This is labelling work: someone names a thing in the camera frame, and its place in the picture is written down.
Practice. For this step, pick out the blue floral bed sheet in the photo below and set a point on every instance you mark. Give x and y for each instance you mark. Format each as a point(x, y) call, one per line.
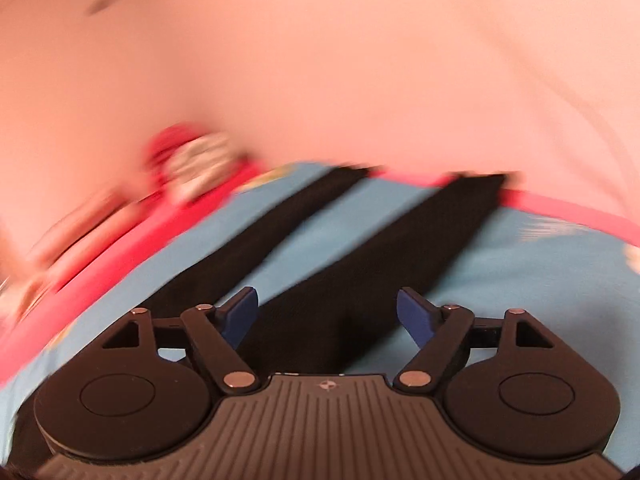
point(525, 270)

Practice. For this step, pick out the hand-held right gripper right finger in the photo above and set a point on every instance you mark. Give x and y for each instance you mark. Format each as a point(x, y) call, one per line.
point(414, 316)

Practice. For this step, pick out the red bed sheet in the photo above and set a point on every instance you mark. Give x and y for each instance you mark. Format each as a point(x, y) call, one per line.
point(100, 270)

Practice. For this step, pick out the white crumpled cloth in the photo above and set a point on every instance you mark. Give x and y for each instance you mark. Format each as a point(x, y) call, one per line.
point(202, 160)

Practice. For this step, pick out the pink pillow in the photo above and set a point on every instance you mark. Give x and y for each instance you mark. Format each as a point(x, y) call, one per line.
point(75, 230)

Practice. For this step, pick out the black pants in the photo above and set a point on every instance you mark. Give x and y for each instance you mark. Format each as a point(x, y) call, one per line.
point(380, 260)

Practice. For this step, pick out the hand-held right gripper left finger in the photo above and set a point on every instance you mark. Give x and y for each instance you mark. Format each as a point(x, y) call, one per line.
point(241, 311)

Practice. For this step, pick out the red crumpled cloth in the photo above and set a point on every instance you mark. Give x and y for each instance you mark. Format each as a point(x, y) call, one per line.
point(165, 147)

